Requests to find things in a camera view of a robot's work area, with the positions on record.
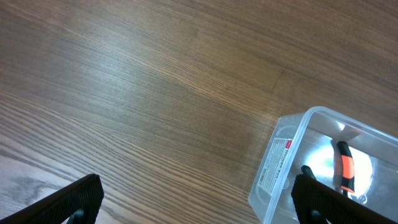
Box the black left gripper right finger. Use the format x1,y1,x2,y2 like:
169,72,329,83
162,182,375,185
291,174,394,224

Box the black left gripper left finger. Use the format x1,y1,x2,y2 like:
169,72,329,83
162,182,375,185
1,174,104,224

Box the orange black needle-nose pliers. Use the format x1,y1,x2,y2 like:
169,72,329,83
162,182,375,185
294,140,355,199

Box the clear plastic container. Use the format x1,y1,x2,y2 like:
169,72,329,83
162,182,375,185
249,106,397,223

